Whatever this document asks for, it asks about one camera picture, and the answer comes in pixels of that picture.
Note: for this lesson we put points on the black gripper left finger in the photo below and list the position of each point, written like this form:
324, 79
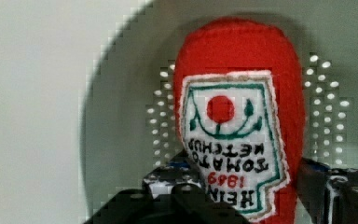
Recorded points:
179, 170

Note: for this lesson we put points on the green oval strainer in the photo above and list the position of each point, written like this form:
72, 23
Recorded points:
127, 119

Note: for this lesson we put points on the red plush ketchup bottle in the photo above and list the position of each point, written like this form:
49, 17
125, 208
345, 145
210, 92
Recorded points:
240, 116

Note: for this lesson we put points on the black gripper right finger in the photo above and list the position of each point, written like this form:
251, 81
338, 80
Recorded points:
330, 195

